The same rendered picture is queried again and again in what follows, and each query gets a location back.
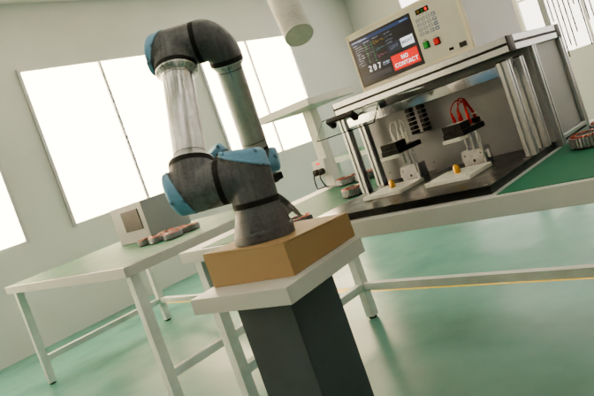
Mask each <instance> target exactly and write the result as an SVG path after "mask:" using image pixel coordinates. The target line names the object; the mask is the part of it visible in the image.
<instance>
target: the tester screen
mask: <svg viewBox="0 0 594 396"><path fill-rule="evenodd" d="M409 34H413V32H412V29H411V26H410V24H409V21H408V18H407V16H406V17H405V18H403V19H400V20H398V21H396V22H394V23H392V24H391V25H389V26H387V27H384V28H382V29H380V30H378V31H376V32H374V33H372V34H369V35H367V36H365V37H363V38H361V39H360V40H358V41H356V42H353V43H351V46H352V49H353V52H354V55H355V58H356V61H357V64H358V66H359V69H360V72H361V75H362V79H363V82H364V85H367V84H370V83H371V82H374V81H376V80H380V79H382V78H384V77H386V76H389V75H391V74H394V73H396V72H399V71H401V70H404V69H406V68H408V67H410V66H413V65H417V64H419V63H421V62H422V59H421V61H419V62H416V63H414V64H412V65H409V66H406V67H404V68H401V69H399V70H398V71H395V70H394V67H393V64H392V60H391V57H392V56H394V55H396V54H398V53H401V52H402V51H404V50H408V49H410V48H412V47H414V46H416V47H417V45H416V42H413V43H411V44H409V45H408V46H405V47H403V48H401V49H397V50H395V51H394V52H392V53H389V50H388V48H387V44H389V43H391V42H394V41H397V40H399V39H400V38H402V37H404V36H406V35H409ZM413 37H414V35H413ZM414 40H415V38H414ZM379 61H381V63H382V66H383V68H381V69H378V70H376V71H374V72H371V73H369V69H368V66H370V65H373V64H375V63H377V62H379ZM388 67H391V68H392V72H389V73H386V74H384V75H381V76H379V77H377V78H375V79H373V80H369V81H367V82H365V80H364V78H365V77H367V76H370V75H371V74H374V73H376V72H380V71H382V70H384V69H386V68H388Z"/></svg>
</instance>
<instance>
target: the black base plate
mask: <svg viewBox="0 0 594 396"><path fill-rule="evenodd" d="M555 149H556V147H555V144H554V142H552V145H550V146H549V147H543V148H540V149H539V151H540V152H539V153H537V154H536V155H534V156H526V155H525V152H524V149H521V150H517V151H513V152H509V153H505V154H502V155H497V156H494V157H493V159H494V160H492V161H491V163H492V166H490V167H489V168H487V169H485V170H484V171H482V172H480V173H478V174H477V175H476V176H475V177H473V178H471V179H465V180H462V181H457V182H453V183H448V184H444V185H440V186H435V187H428V188H425V184H426V183H428V182H430V181H432V180H434V179H435V178H437V177H439V176H440V175H442V174H444V173H446V172H448V171H452V170H453V167H452V166H450V167H446V168H442V169H438V170H435V171H429V175H428V176H426V177H424V181H423V182H421V183H419V184H417V185H415V186H413V187H411V188H409V189H408V190H406V191H405V192H403V193H401V194H395V195H390V196H386V197H382V198H377V199H374V200H369V201H364V200H363V198H364V197H365V196H367V195H369V194H372V193H374V192H376V191H377V190H379V189H381V188H383V187H386V186H388V185H389V181H388V183H386V184H384V185H381V186H378V187H375V188H373V190H372V191H370V192H368V193H365V194H361V195H360V196H358V197H356V198H354V199H353V200H351V201H349V202H346V203H344V204H342V205H340V206H338V207H337V208H335V209H332V210H330V211H328V212H326V213H324V214H323V215H321V216H319V217H326V216H331V215H336V214H341V213H346V212H347V214H348V216H349V219H350V220H353V219H357V218H363V217H371V216H376V215H381V214H386V213H391V212H396V211H401V210H405V209H414V208H420V207H424V206H430V205H434V204H439V203H444V202H453V201H458V200H462V199H468V198H472V197H477V196H482V195H487V194H493V193H494V192H496V191H497V190H499V189H500V188H501V187H503V186H504V185H505V184H506V183H508V182H509V181H511V180H512V179H514V178H515V177H517V176H518V175H520V174H521V173H522V172H524V171H526V170H527V169H528V168H529V167H530V166H532V165H533V164H535V163H536V162H538V161H539V160H541V159H542V158H543V157H545V156H547V155H548V154H550V153H551V152H552V151H554V150H555Z"/></svg>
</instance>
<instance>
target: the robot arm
mask: <svg viewBox="0 0 594 396"><path fill-rule="evenodd" d="M144 55H145V58H146V60H147V66H148V68H149V70H150V72H151V73H152V74H153V75H154V76H156V77H157V78H158V79H159V80H160V81H162V82H163V88H164V100H165V106H166V112H167V118H168V125H169V131H170V136H171V148H172V154H173V158H172V159H171V160H170V161H169V163H168V167H169V172H166V173H165V174H163V176H162V186H163V190H164V194H165V196H166V198H167V200H168V202H169V204H170V205H171V207H172V208H173V210H174V211H175V212H176V213H177V214H179V215H181V216H187V215H192V214H198V213H199V212H203V211H205V210H209V209H214V208H218V207H222V206H225V205H228V204H232V207H233V210H234V214H235V226H234V240H235V244H236V247H237V248H243V247H248V246H253V245H256V244H260V243H264V242H267V241H270V240H275V239H278V238H280V237H283V236H286V235H287V234H289V233H291V232H294V231H295V228H294V224H293V220H292V219H291V218H290V217H289V214H290V213H291V212H293V213H294V214H296V215H298V216H301V213H300V212H299V211H298V210H297V209H296V208H295V207H294V205H292V204H291V203H290V202H289V201H288V200H287V199H286V198H285V197H284V196H282V195H281V194H279V193H278V190H277V188H276V184H275V183H276V182H278V181H280V180H281V179H282V178H283V177H284V176H283V174H282V171H279V170H280V168H281V163H280V159H279V155H278V152H277V149H276V148H275V147H272V148H271V147H269V146H268V143H267V141H266V138H265V135H264V132H263V128H262V125H261V121H260V119H259V116H258V113H257V110H256V107H255V103H254V100H253V97H252V95H251V91H250V88H249V85H248V81H247V78H246V75H245V73H244V70H243V67H242V61H243V59H244V58H243V55H242V52H241V49H240V46H239V44H238V43H237V42H236V40H235V39H234V38H233V37H232V35H231V34H230V33H229V32H228V31H227V30H226V29H225V28H224V27H222V26H220V25H219V24H218V23H216V22H214V21H212V20H208V19H195V20H193V21H190V22H187V23H184V24H181V25H178V26H175V27H170V28H166V29H164V30H163V29H162V30H158V31H157V32H155V33H153V34H150V35H148V37H147V38H146V40H145V42H144ZM206 62H209V65H210V68H211V69H212V70H213V71H215V72H217V76H218V79H219V82H220V85H221V88H222V90H223V93H224V95H225V100H226V102H227V105H228V108H229V111H230V113H231V116H232V120H233V123H234V125H235V128H236V131H237V134H238V136H239V139H240V144H241V146H242V149H235V150H229V149H228V148H226V147H225V146H224V145H223V144H222V143H217V144H215V145H214V146H213V147H212V148H211V149H210V150H209V151H208V152H207V149H206V145H205V140H204V134H203V129H202V119H201V114H200V109H199V103H198V98H197V93H196V87H195V83H194V78H195V77H196V75H197V74H198V65H199V64H202V63H206ZM277 171H279V172H277Z"/></svg>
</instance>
